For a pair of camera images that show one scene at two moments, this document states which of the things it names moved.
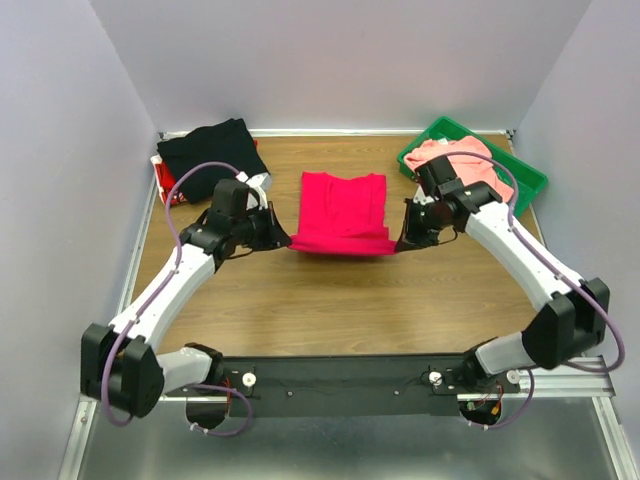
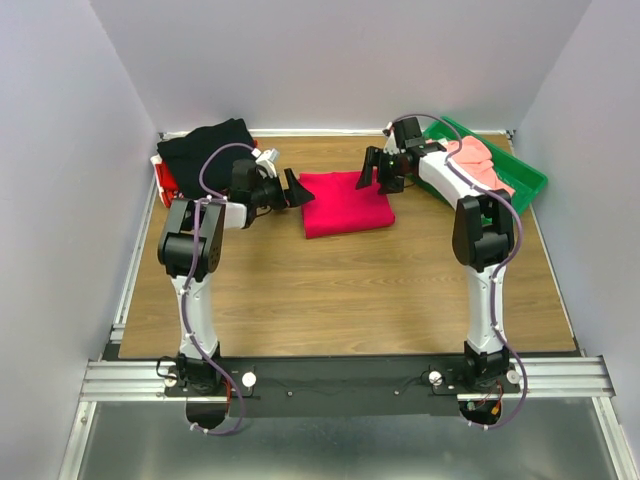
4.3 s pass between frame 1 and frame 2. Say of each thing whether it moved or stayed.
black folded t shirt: stayed
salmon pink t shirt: stayed
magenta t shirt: moved
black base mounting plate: stayed
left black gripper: moved
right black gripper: moved
